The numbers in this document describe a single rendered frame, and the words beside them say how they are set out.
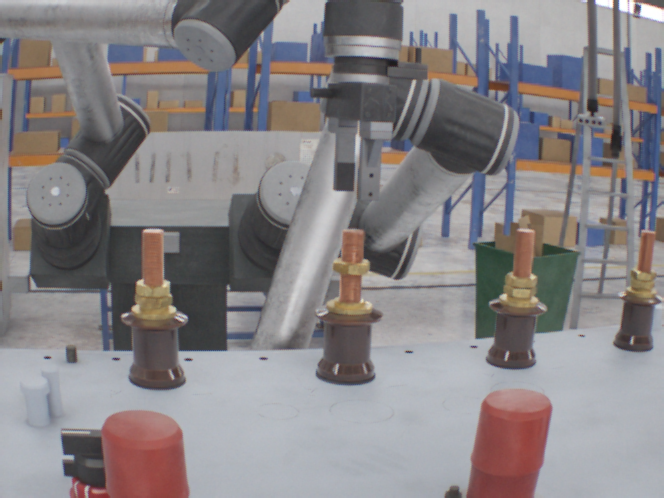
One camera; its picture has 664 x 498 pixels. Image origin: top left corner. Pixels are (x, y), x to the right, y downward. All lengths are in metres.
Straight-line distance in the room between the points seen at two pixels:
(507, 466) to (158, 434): 0.30
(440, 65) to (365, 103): 8.51
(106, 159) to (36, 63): 6.50
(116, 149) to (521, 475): 1.81
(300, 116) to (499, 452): 8.45
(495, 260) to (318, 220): 4.03
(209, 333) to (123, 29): 2.23
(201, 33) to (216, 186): 4.84
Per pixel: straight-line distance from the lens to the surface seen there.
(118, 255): 2.71
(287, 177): 2.24
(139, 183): 5.80
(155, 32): 1.15
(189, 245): 2.70
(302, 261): 1.45
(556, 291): 5.51
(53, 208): 2.20
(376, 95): 1.01
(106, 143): 2.30
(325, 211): 1.45
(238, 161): 5.86
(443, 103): 1.49
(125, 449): 0.59
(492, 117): 1.51
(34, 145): 8.75
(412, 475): 0.85
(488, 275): 5.50
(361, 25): 1.02
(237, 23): 1.05
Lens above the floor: 1.75
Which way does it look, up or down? 11 degrees down
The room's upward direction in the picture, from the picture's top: 3 degrees clockwise
